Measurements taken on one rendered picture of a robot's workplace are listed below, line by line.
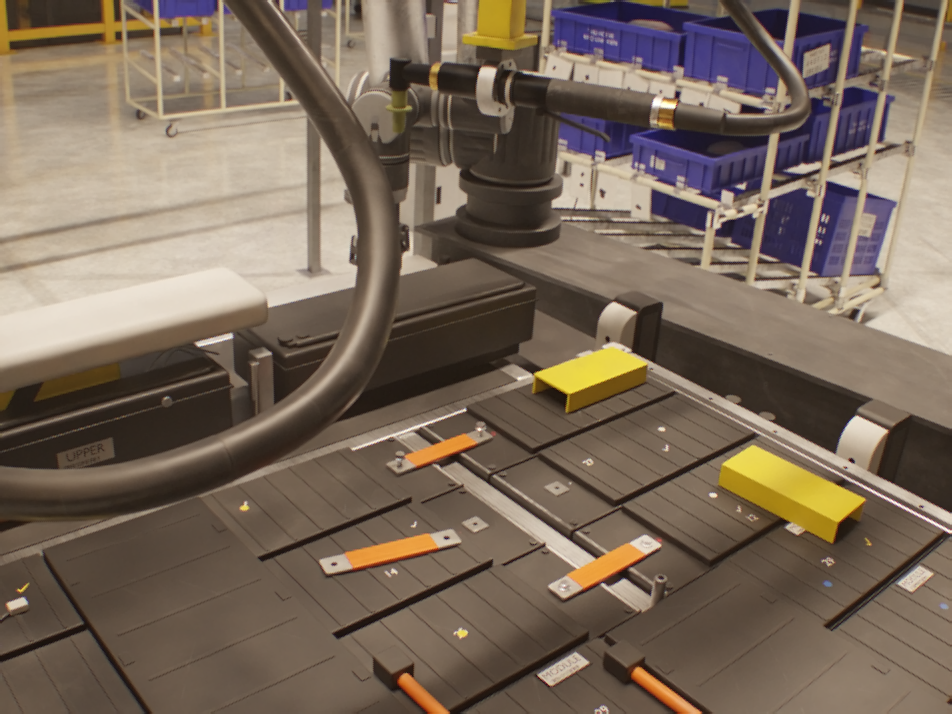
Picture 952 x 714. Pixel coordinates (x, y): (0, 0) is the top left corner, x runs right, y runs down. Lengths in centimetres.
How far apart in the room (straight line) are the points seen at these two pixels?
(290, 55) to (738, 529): 74
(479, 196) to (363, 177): 154
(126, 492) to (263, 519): 57
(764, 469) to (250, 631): 63
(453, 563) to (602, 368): 46
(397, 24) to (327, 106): 144
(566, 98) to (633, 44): 243
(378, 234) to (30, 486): 27
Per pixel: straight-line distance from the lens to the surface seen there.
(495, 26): 143
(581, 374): 140
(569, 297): 211
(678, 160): 354
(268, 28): 74
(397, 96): 154
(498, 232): 223
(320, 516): 113
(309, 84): 72
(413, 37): 218
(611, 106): 138
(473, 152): 222
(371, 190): 69
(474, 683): 93
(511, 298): 147
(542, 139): 222
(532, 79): 143
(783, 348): 191
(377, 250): 67
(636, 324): 171
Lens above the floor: 166
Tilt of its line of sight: 26 degrees down
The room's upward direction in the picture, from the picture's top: 4 degrees clockwise
